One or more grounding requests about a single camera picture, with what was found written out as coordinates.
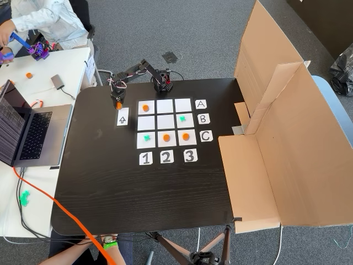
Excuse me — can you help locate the large brown cardboard box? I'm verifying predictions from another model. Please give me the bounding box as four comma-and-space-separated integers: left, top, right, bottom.
217, 0, 353, 235

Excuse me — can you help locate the black laptop cable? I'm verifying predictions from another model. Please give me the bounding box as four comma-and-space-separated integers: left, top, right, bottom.
15, 167, 97, 246

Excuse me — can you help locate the camera tripod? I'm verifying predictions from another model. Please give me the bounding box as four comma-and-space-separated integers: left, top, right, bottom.
146, 225, 234, 265

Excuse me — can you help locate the grey usb hub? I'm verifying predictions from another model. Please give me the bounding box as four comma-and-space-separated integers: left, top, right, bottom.
50, 74, 66, 91

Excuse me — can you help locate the paper sheet number 1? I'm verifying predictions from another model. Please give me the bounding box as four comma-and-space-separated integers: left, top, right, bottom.
139, 152, 153, 166

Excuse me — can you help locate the black office chair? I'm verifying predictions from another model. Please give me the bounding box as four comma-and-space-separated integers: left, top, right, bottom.
73, 0, 101, 64

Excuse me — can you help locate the thick orange cable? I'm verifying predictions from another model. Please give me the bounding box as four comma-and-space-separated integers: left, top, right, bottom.
12, 166, 118, 265

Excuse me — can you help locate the person's right hand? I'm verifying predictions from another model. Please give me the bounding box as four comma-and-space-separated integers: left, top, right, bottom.
0, 19, 17, 46

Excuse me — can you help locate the white printed paper sheet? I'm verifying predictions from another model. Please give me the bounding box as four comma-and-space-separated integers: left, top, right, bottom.
84, 54, 96, 80

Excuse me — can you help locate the grey open laptop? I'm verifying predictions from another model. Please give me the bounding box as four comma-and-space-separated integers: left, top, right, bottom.
0, 79, 73, 168

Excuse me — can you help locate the dark brown cabinet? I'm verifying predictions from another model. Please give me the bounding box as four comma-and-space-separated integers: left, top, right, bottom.
286, 0, 353, 60

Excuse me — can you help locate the black plastic bag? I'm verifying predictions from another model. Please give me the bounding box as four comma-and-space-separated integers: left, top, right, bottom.
329, 43, 353, 97

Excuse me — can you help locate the white paper grid square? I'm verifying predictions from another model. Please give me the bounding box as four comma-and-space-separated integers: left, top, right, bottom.
137, 115, 156, 131
176, 113, 194, 129
157, 131, 177, 148
138, 100, 156, 114
137, 132, 157, 149
174, 98, 192, 113
157, 99, 174, 114
178, 130, 197, 146
157, 114, 175, 130

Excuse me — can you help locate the white arrow paper sheet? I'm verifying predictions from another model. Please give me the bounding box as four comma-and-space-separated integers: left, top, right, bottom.
116, 107, 130, 127

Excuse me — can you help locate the purple blue leader arm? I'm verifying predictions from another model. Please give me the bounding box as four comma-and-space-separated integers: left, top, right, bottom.
0, 31, 52, 66

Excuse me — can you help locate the white side table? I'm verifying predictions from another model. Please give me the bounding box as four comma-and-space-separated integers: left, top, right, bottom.
0, 46, 96, 238

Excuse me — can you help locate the floor outlet cover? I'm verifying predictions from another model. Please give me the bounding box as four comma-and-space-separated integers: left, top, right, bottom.
162, 51, 183, 64

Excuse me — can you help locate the black hub cable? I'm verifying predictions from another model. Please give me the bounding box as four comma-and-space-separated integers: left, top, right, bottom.
59, 87, 77, 100

